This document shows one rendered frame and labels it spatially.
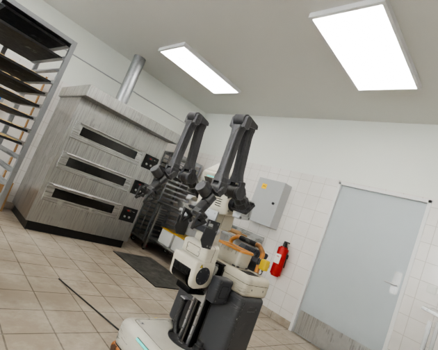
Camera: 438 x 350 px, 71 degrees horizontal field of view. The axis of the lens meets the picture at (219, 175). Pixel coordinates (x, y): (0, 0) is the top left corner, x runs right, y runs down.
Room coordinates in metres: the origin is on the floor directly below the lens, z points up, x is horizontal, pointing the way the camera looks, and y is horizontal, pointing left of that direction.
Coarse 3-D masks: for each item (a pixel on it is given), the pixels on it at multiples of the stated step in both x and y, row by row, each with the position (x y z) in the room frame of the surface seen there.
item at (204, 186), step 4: (200, 184) 1.51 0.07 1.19; (204, 184) 1.49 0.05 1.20; (208, 184) 1.51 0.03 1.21; (196, 188) 1.50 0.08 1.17; (200, 188) 1.48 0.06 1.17; (204, 188) 1.49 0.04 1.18; (208, 188) 1.51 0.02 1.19; (212, 188) 1.53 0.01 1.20; (220, 188) 1.54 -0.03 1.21; (224, 188) 1.55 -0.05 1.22; (200, 192) 1.50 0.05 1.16; (204, 192) 1.50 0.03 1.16; (208, 192) 1.51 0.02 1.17; (216, 192) 1.54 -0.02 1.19; (220, 192) 1.55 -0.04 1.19; (224, 192) 1.55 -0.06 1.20; (200, 196) 1.53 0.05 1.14; (204, 196) 1.51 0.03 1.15; (216, 196) 1.57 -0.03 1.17; (220, 196) 1.55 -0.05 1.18
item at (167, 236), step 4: (164, 228) 5.48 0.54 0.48; (168, 228) 5.58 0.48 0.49; (164, 232) 5.47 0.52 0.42; (168, 232) 5.39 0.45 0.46; (172, 232) 5.32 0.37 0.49; (160, 236) 5.52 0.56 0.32; (164, 236) 5.43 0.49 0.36; (168, 236) 5.35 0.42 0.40; (172, 236) 5.29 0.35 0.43; (188, 236) 5.61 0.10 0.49; (160, 240) 5.48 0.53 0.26; (164, 240) 5.40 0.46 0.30; (168, 240) 5.32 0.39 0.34; (172, 240) 5.30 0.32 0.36; (164, 244) 5.37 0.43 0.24; (168, 244) 5.29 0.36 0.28
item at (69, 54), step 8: (72, 48) 2.03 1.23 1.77; (64, 64) 2.02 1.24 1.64; (56, 80) 2.02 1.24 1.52; (56, 88) 2.04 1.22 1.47; (48, 96) 2.02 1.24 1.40; (48, 104) 2.04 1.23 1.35; (40, 112) 2.02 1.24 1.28; (40, 120) 2.04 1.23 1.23; (32, 128) 2.02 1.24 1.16; (32, 136) 2.03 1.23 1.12; (24, 152) 2.03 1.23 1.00; (16, 160) 2.03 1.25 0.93; (16, 168) 2.03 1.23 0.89; (8, 176) 2.03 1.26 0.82; (8, 184) 2.03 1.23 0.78; (0, 200) 2.02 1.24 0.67; (0, 208) 2.04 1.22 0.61
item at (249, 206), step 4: (236, 200) 1.69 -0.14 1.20; (240, 200) 1.68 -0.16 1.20; (244, 200) 1.69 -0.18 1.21; (248, 200) 1.74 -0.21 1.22; (236, 204) 1.71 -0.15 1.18; (240, 204) 1.70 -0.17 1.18; (244, 204) 1.69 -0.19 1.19; (248, 204) 1.71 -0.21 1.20; (252, 204) 1.72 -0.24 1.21; (232, 208) 1.76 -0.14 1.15; (236, 208) 1.73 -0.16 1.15; (240, 208) 1.71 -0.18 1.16; (244, 208) 1.71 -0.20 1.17; (248, 208) 1.70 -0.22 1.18; (252, 208) 1.71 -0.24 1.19; (244, 212) 1.69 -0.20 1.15
